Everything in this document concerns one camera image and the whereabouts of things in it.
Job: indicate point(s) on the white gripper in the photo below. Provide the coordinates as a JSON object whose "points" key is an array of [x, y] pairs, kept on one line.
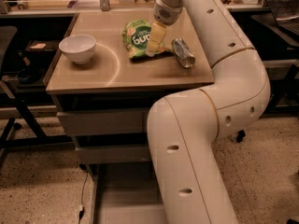
{"points": [[168, 12]]}

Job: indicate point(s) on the green rice chip bag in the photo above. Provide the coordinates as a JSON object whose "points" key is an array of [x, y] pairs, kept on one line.
{"points": [[136, 35]]}

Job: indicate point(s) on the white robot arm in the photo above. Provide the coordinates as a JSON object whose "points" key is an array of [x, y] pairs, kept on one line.
{"points": [[182, 126]]}

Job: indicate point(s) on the grey drawer cabinet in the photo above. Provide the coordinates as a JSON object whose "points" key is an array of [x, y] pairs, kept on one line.
{"points": [[111, 80]]}

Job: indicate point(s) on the top grey drawer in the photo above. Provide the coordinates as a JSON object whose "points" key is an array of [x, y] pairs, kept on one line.
{"points": [[108, 121]]}

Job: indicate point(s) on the middle grey drawer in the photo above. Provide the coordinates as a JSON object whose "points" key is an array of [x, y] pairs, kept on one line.
{"points": [[114, 154]]}

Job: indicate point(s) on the bottom open grey drawer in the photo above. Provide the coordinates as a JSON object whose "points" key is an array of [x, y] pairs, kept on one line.
{"points": [[126, 193]]}

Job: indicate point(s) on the silver drink can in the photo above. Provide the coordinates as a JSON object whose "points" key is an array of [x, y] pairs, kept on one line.
{"points": [[183, 53]]}

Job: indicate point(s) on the white ceramic bowl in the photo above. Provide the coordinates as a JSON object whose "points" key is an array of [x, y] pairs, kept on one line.
{"points": [[78, 48]]}

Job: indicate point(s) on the open laptop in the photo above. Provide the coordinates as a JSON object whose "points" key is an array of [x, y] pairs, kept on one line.
{"points": [[286, 14]]}

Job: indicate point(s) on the black table leg with caster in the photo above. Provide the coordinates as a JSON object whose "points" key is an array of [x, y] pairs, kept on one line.
{"points": [[241, 134]]}

